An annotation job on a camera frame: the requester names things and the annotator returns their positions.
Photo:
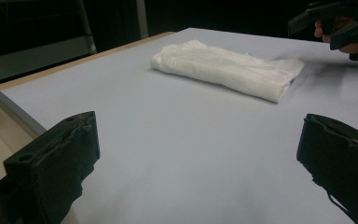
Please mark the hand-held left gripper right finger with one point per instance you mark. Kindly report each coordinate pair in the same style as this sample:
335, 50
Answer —
341, 161

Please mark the grey metal bar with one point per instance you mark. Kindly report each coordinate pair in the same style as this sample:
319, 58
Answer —
12, 109

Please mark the grey metal post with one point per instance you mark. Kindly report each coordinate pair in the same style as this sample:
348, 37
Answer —
142, 17

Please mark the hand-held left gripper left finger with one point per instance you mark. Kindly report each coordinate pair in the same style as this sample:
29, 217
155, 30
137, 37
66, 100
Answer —
52, 161

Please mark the grey metal frame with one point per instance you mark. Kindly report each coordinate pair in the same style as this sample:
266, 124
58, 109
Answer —
40, 53

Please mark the white cloth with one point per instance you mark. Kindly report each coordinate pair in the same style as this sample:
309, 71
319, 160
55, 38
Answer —
230, 67

